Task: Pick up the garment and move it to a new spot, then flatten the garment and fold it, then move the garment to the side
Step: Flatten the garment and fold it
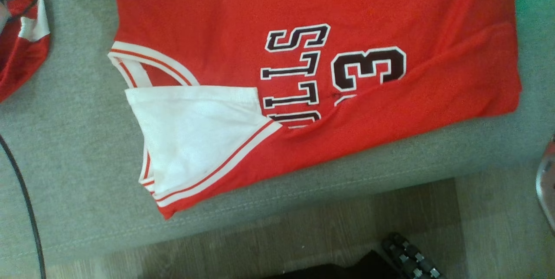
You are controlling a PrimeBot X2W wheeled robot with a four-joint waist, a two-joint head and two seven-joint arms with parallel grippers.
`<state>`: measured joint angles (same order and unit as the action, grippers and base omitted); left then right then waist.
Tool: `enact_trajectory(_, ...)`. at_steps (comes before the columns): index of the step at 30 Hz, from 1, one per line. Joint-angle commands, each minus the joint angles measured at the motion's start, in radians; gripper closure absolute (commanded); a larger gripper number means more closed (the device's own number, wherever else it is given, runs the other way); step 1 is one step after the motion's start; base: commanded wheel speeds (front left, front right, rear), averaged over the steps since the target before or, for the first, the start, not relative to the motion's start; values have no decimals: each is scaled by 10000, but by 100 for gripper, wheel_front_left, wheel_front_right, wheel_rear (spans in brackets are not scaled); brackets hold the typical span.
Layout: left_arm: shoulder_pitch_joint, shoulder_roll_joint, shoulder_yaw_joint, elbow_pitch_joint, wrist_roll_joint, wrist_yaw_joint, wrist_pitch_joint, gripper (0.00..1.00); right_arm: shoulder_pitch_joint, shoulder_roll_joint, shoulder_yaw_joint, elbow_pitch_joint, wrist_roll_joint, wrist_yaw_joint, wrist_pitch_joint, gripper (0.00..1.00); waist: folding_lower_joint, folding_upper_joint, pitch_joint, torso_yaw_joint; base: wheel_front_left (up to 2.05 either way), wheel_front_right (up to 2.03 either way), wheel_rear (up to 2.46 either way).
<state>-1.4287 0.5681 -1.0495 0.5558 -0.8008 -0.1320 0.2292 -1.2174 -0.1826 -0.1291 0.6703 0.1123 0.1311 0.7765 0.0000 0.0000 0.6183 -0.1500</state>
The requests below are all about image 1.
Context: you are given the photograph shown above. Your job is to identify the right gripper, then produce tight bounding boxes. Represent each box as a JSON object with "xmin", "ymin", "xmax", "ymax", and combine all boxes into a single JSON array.
[{"xmin": 535, "ymin": 137, "xmax": 555, "ymax": 233}]

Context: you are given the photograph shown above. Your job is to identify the red white basketball shorts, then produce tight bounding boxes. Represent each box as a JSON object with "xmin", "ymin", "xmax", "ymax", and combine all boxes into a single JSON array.
[{"xmin": 0, "ymin": 0, "xmax": 51, "ymax": 103}]

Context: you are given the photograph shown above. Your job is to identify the red basketball jersey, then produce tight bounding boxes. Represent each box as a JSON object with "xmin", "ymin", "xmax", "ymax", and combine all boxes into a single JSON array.
[{"xmin": 108, "ymin": 0, "xmax": 522, "ymax": 220}]

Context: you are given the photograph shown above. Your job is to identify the grey sofa chaise seat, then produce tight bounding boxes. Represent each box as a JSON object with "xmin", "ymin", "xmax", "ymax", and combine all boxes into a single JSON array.
[{"xmin": 0, "ymin": 0, "xmax": 555, "ymax": 267}]

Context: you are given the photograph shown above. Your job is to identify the black cable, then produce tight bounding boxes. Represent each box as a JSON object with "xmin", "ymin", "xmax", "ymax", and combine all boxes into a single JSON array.
[{"xmin": 0, "ymin": 135, "xmax": 47, "ymax": 279}]

